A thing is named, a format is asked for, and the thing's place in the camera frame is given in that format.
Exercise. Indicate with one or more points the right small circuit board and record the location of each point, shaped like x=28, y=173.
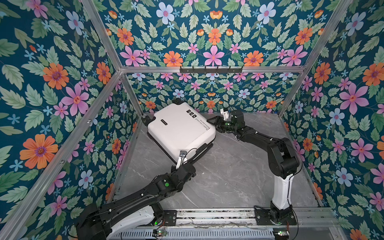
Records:
x=281, y=235

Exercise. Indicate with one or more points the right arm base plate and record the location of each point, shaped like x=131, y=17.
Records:
x=264, y=216

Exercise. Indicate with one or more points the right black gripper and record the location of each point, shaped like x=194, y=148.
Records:
x=219, y=121

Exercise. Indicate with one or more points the white slotted cable duct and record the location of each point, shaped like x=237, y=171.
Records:
x=197, y=234

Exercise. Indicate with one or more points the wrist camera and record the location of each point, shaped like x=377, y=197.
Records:
x=182, y=159
x=225, y=114

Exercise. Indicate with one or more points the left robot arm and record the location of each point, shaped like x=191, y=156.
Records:
x=138, y=209

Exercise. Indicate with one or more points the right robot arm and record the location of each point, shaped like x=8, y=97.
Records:
x=282, y=161

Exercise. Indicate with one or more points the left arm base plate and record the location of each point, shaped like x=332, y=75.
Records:
x=165, y=218

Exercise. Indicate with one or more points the black wall hook rack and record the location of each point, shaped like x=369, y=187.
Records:
x=214, y=70

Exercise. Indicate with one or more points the small circuit board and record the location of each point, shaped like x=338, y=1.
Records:
x=281, y=235
x=159, y=233

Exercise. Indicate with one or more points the white hard-shell suitcase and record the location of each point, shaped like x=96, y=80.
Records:
x=179, y=127

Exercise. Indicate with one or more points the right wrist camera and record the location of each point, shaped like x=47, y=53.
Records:
x=225, y=114

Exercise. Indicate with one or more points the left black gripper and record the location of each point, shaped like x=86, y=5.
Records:
x=176, y=171

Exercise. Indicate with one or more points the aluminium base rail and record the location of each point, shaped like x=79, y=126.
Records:
x=210, y=218

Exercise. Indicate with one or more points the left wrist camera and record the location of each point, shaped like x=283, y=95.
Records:
x=182, y=159

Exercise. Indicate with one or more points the left small circuit board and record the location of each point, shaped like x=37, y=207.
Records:
x=159, y=233

